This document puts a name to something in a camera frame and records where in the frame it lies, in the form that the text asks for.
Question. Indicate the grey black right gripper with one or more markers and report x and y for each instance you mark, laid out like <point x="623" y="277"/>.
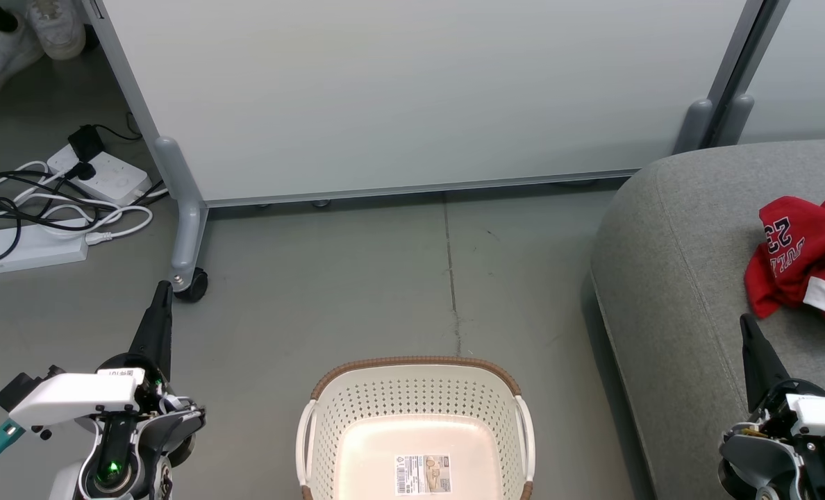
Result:
<point x="760" y="451"/>

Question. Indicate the black plug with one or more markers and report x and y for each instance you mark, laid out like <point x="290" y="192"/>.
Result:
<point x="81" y="171"/>

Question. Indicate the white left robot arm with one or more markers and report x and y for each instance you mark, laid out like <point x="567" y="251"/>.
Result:
<point x="62" y="489"/>

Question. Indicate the white barcode sticker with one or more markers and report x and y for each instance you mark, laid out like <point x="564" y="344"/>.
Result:
<point x="423" y="474"/>

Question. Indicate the cream perforated laundry basket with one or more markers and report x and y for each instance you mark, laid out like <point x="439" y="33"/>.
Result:
<point x="385" y="410"/>

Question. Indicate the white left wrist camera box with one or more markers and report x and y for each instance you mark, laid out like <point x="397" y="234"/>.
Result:
<point x="72" y="396"/>

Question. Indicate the black caster wheel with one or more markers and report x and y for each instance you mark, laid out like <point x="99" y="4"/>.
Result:
<point x="196" y="286"/>

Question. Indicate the grey partition post with foot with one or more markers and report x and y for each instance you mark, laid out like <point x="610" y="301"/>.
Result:
<point x="187" y="229"/>

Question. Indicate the white power strip with sockets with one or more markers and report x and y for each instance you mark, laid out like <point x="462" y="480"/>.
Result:
<point x="110" y="177"/>

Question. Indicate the red and white jersey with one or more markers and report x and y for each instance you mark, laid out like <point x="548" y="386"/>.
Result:
<point x="822" y="243"/>

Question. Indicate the grey fabric sofa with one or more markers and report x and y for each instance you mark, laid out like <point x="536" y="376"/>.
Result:
<point x="683" y="243"/>

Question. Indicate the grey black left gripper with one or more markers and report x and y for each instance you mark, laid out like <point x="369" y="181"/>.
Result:
<point x="155" y="423"/>

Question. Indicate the white partition panel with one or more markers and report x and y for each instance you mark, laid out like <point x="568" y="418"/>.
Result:
<point x="419" y="90"/>
<point x="808" y="69"/>

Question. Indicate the black power adapter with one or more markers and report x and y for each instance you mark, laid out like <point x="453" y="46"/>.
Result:
<point x="86" y="142"/>

